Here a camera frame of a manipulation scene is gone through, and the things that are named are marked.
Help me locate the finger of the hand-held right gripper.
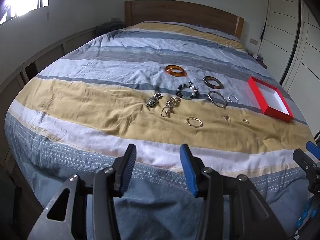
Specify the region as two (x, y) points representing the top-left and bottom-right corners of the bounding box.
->
(306, 141), (320, 160)
(293, 149), (320, 180)

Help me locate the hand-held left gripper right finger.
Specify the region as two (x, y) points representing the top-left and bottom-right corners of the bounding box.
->
(179, 144), (288, 240)

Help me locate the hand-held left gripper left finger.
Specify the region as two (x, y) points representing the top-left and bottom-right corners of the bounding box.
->
(27, 144), (137, 240)

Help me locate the thin gold bracelet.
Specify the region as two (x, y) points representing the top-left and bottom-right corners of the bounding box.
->
(185, 116), (203, 128)

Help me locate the red jewelry box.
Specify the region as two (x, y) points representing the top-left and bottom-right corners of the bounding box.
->
(247, 77), (294, 123)

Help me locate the gold chain bracelet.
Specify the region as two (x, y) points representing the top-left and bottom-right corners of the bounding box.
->
(161, 96), (181, 117)

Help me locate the thin silver bangle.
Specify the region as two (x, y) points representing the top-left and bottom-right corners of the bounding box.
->
(207, 91), (227, 108)

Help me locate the bed with striped duvet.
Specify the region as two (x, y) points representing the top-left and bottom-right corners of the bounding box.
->
(4, 21), (315, 240)

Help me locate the brown marbled bangle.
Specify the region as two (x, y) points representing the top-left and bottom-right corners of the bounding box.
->
(203, 76), (224, 90)

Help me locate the amber bangle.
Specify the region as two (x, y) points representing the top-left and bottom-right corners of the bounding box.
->
(165, 65), (187, 78)

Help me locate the wooden nightstand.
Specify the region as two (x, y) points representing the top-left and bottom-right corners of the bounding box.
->
(247, 51), (268, 70)

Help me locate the white wardrobe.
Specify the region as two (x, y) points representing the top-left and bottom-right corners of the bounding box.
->
(259, 0), (320, 140)

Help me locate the grey cloth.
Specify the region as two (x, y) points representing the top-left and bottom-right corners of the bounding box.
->
(95, 21), (124, 35)

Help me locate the low bedside shelf unit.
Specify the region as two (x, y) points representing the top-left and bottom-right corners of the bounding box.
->
(0, 26), (100, 120)

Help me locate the wooden headboard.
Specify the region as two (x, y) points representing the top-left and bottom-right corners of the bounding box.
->
(124, 0), (245, 39)

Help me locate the black and white beaded bracelet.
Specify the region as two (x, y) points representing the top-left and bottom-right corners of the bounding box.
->
(176, 81), (200, 99)

